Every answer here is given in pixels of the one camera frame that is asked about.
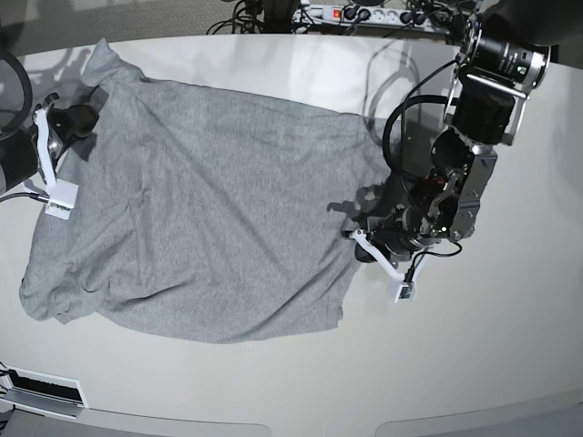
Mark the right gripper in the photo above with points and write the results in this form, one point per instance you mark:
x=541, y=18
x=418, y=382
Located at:
x=77, y=121

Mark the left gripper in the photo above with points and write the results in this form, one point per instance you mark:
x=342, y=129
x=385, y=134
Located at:
x=388, y=235

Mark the grey t-shirt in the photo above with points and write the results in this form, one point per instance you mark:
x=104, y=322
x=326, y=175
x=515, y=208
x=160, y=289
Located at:
x=203, y=214

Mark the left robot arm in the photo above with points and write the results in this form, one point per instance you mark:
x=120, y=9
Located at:
x=504, y=57

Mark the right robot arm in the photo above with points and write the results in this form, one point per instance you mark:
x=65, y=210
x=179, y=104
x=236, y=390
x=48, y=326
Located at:
x=18, y=156

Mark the white power strip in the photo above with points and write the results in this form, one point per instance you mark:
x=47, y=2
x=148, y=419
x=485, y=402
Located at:
x=374, y=16

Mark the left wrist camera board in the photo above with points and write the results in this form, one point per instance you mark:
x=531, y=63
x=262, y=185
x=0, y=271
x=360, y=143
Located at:
x=404, y=291

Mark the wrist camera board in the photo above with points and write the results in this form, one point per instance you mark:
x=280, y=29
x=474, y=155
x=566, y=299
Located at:
x=62, y=197
x=404, y=291

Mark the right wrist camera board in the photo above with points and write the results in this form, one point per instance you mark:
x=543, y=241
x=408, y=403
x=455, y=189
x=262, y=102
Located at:
x=62, y=197

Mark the table cable grommet slot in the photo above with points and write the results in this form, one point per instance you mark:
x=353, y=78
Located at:
x=42, y=393

